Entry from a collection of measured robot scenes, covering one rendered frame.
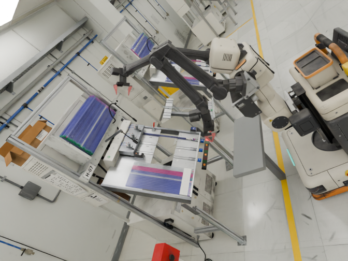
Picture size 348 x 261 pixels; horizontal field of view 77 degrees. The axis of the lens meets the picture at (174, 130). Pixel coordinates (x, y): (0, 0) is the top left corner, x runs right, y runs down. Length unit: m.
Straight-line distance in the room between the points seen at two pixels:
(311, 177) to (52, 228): 2.78
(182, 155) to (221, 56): 0.96
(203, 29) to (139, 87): 3.64
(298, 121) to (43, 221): 2.84
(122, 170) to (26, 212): 1.56
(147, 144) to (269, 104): 1.09
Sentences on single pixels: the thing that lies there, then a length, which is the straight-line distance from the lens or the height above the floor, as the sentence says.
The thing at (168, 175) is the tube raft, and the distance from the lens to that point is 1.80.
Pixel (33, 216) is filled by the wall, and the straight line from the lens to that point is 3.18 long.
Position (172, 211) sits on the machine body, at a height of 0.60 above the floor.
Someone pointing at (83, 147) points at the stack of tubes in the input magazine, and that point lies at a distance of 1.82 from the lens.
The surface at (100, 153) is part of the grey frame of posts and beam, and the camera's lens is 1.90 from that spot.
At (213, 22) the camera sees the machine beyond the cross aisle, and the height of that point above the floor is 0.40.
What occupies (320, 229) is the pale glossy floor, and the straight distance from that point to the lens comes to 2.00.
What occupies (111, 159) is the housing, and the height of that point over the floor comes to 1.24.
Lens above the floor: 1.78
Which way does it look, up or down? 25 degrees down
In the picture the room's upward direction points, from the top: 50 degrees counter-clockwise
